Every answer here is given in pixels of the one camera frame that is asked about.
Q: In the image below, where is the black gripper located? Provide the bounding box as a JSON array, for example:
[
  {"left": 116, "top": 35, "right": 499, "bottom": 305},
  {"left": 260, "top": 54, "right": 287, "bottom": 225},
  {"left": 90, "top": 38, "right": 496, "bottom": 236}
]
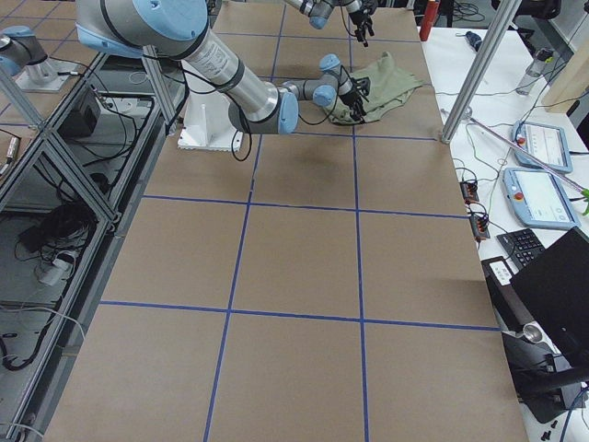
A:
[
  {"left": 339, "top": 76, "right": 371, "bottom": 123},
  {"left": 347, "top": 0, "right": 375, "bottom": 47}
]

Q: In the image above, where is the olive green long-sleeve shirt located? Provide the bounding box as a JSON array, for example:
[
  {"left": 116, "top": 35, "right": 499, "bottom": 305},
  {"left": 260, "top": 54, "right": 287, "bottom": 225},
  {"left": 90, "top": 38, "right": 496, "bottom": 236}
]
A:
[{"left": 323, "top": 52, "right": 423, "bottom": 125}]

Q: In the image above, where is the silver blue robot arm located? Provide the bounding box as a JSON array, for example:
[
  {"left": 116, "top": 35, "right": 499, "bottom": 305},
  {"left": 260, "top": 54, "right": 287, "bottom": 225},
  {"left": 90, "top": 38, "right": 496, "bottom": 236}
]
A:
[
  {"left": 75, "top": 1, "right": 369, "bottom": 134},
  {"left": 284, "top": 0, "right": 378, "bottom": 47}
]

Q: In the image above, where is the red bottle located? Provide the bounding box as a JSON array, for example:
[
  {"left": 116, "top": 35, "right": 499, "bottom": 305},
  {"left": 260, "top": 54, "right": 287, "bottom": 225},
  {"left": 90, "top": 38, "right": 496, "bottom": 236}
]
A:
[{"left": 419, "top": 0, "right": 440, "bottom": 41}]

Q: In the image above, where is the grey orange usb hub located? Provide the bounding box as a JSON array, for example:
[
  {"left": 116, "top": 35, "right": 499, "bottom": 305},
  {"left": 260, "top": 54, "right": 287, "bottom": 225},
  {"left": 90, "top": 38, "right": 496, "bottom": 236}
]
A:
[
  {"left": 469, "top": 212, "right": 491, "bottom": 242},
  {"left": 459, "top": 181, "right": 479, "bottom": 204}
]

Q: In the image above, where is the clear water bottle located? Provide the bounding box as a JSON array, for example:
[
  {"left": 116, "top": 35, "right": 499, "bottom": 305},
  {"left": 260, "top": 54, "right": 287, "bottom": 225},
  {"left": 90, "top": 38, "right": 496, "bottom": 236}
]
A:
[{"left": 515, "top": 47, "right": 554, "bottom": 96}]

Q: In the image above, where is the far blue teach pendant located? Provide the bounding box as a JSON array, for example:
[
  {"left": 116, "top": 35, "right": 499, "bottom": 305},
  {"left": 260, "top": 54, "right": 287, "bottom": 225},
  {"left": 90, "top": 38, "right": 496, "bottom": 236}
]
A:
[{"left": 512, "top": 121, "right": 572, "bottom": 173}]

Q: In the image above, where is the blue teach pendant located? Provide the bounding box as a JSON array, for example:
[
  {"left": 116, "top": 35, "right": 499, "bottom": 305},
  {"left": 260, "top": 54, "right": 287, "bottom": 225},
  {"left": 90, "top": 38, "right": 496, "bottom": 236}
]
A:
[
  {"left": 512, "top": 121, "right": 572, "bottom": 173},
  {"left": 502, "top": 168, "right": 581, "bottom": 230}
]

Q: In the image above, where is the near blue teach pendant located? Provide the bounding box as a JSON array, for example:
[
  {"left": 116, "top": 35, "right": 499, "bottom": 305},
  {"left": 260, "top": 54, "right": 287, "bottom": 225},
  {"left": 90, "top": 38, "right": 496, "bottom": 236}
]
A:
[{"left": 502, "top": 168, "right": 581, "bottom": 230}]

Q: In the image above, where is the black keyboard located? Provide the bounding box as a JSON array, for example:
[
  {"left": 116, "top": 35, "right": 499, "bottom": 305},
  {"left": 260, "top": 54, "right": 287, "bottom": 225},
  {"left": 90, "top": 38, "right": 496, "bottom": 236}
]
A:
[{"left": 497, "top": 228, "right": 545, "bottom": 270}]

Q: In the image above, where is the white label remote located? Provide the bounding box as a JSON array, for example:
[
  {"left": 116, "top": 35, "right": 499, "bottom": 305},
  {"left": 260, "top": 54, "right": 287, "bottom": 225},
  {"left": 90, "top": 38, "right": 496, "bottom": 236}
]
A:
[{"left": 489, "top": 261, "right": 514, "bottom": 285}]

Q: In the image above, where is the black laptop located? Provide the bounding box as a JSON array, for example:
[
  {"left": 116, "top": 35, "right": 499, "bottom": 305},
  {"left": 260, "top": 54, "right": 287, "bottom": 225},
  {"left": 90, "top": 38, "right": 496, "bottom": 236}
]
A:
[{"left": 511, "top": 227, "right": 588, "bottom": 366}]

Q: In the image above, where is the steel cup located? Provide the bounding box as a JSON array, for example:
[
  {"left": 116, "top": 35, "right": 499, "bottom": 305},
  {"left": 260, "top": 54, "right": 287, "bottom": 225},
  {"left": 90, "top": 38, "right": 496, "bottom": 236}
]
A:
[{"left": 522, "top": 323, "right": 544, "bottom": 344}]

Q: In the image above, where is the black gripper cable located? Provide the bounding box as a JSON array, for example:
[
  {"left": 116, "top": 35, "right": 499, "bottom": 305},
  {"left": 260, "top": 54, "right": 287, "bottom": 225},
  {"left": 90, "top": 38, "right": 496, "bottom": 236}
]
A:
[{"left": 296, "top": 103, "right": 341, "bottom": 126}]

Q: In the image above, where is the aluminium frame post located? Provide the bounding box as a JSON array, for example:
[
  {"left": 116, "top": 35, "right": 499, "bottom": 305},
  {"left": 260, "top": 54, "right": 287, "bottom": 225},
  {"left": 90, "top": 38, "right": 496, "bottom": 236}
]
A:
[{"left": 441, "top": 0, "right": 521, "bottom": 144}]

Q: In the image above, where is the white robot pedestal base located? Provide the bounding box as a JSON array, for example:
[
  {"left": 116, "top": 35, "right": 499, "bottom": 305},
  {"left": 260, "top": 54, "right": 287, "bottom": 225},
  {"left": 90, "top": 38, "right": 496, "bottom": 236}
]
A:
[{"left": 178, "top": 92, "right": 243, "bottom": 152}]

